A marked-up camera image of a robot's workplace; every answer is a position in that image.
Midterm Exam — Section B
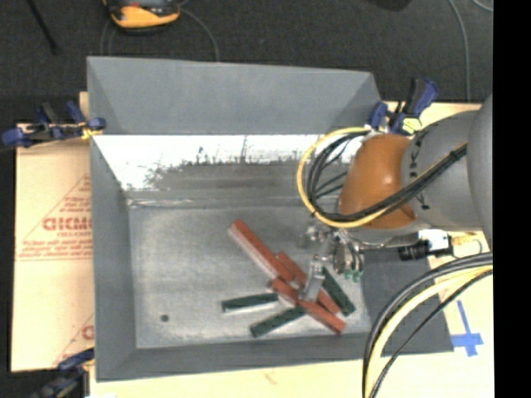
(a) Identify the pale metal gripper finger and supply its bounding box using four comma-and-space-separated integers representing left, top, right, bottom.
304, 255, 328, 303

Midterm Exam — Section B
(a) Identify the red-brown flat block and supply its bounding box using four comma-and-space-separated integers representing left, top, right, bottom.
274, 250, 343, 318
269, 276, 348, 336
227, 218, 297, 284

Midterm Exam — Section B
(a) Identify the dark green flat block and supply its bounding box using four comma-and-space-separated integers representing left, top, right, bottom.
320, 265, 358, 318
249, 305, 309, 339
220, 291, 280, 314

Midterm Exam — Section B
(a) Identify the grey metal bin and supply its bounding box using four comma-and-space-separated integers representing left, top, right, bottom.
85, 56, 454, 381

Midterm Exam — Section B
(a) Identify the brown cardboard board, red print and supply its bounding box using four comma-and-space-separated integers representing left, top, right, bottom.
9, 121, 97, 373

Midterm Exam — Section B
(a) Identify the black cylinder on white bracket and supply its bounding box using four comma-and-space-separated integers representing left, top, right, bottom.
397, 228, 452, 263

